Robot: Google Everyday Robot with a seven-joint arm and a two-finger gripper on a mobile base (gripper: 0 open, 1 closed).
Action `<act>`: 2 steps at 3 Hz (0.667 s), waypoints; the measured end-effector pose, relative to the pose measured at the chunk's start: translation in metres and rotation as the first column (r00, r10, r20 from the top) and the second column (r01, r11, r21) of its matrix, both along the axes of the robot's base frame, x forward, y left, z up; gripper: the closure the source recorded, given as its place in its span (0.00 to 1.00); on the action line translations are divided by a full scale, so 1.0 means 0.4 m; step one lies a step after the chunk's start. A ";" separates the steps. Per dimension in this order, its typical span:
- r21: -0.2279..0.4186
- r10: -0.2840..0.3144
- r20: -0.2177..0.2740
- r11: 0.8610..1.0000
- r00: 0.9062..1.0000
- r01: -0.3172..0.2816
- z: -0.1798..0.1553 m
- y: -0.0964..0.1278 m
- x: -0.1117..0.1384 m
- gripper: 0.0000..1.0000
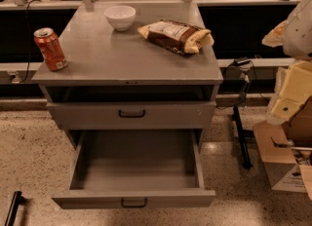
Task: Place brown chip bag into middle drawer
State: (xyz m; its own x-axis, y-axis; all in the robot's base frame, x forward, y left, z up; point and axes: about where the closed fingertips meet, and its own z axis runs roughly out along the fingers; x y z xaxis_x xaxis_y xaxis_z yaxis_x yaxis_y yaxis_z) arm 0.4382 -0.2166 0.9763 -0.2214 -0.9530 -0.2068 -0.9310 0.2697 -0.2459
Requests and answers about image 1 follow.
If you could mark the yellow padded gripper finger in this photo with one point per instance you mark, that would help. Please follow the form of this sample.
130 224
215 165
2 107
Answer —
275 37
292 89

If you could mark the brown chip bag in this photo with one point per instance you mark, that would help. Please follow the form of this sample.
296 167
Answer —
177 37

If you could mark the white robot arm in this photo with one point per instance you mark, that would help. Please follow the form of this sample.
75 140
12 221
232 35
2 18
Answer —
295 36

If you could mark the closed grey drawer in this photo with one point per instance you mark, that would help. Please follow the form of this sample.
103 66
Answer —
132 115

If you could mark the grey drawer cabinet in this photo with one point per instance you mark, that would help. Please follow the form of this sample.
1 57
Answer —
105 65

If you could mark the open grey drawer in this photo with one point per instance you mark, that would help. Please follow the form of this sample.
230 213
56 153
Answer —
136 169

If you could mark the black stand with power adapter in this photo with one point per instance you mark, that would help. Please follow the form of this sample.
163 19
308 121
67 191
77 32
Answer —
244 64

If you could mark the cardboard box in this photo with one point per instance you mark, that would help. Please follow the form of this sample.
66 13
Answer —
285 151

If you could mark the white ceramic bowl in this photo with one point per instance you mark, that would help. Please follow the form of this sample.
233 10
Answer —
120 17

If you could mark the orange soda can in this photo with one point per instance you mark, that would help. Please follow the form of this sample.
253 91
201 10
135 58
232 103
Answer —
49 46

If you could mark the black bar on floor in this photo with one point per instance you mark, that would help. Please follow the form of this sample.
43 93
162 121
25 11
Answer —
17 200

